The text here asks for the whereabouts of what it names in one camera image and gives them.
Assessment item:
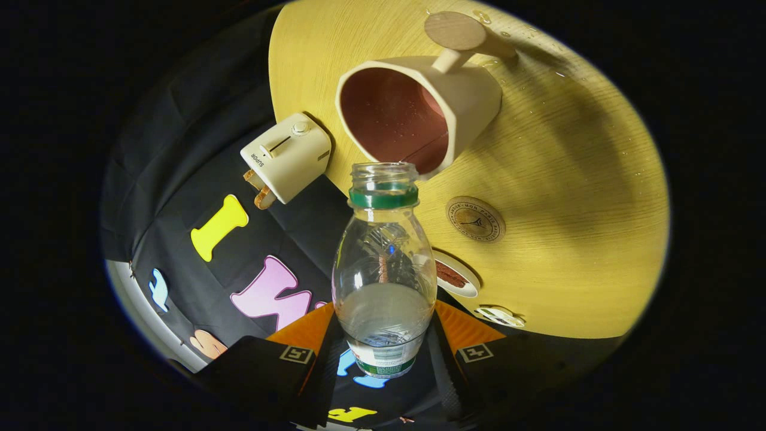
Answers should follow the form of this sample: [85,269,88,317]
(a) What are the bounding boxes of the white toaster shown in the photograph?
[240,113,332,205]

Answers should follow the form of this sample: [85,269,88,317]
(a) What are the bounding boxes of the beige cup with wooden handle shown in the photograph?
[335,12,518,180]

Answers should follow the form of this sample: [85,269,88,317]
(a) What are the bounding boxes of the clear plastic juice bottle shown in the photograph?
[332,162,438,379]

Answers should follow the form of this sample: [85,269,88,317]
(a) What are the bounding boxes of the white round plate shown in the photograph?
[432,250,481,299]

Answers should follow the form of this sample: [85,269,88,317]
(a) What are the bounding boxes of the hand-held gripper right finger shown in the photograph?
[428,299,575,423]

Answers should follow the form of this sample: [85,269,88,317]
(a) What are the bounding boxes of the wooden table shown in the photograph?
[268,0,671,339]

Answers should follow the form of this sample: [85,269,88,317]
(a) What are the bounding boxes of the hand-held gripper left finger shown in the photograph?
[194,302,345,429]

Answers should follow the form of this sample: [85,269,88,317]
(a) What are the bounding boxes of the round cork coaster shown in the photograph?
[445,196,506,244]

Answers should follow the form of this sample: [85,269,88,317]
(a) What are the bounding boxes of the brown meat patty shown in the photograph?
[436,260,469,289]

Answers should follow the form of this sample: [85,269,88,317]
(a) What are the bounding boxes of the white divided condiment tray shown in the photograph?
[475,306,526,328]

